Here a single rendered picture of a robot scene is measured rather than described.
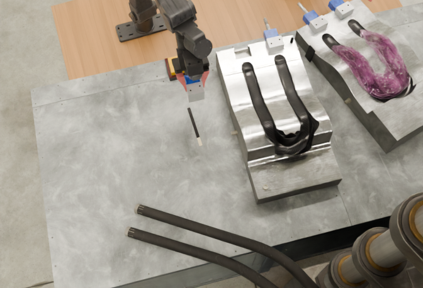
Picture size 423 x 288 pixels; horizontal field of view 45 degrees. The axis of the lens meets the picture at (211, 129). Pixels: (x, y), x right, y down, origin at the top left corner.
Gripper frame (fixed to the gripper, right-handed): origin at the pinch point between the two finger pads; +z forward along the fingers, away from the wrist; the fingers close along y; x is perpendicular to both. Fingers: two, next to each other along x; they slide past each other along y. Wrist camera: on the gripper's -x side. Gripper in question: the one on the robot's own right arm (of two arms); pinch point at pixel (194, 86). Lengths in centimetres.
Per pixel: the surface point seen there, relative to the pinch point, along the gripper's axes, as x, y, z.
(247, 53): 14.8, 20.6, 2.0
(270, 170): -21.0, 16.2, 21.2
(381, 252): -75, 21, -7
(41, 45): 129, -65, 41
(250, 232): -31.6, 6.0, 33.6
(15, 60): 124, -79, 43
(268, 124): -12.7, 18.7, 10.6
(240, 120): -9.1, 11.0, 9.4
